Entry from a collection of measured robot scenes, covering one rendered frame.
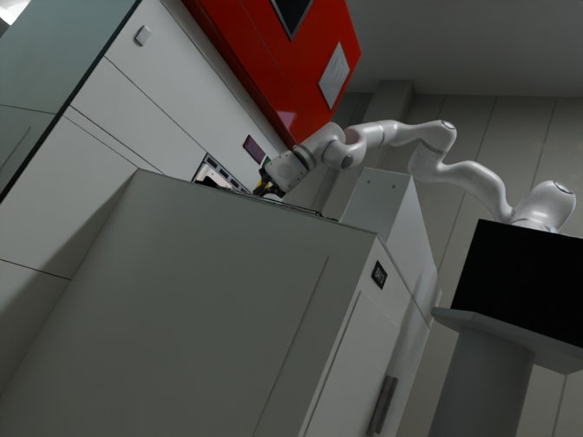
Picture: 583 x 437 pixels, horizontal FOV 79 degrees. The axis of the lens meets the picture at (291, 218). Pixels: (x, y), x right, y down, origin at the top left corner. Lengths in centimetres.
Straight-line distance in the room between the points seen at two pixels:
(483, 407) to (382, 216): 49
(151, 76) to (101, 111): 15
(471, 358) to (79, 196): 95
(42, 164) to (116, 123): 18
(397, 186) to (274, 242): 24
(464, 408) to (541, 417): 169
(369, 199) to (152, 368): 48
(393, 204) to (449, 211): 226
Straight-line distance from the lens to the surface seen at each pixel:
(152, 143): 97
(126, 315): 77
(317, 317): 54
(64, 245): 92
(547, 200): 129
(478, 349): 95
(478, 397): 94
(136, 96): 94
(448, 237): 281
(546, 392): 262
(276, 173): 101
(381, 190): 66
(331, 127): 109
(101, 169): 91
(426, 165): 135
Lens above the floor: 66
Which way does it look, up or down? 14 degrees up
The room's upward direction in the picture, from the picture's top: 25 degrees clockwise
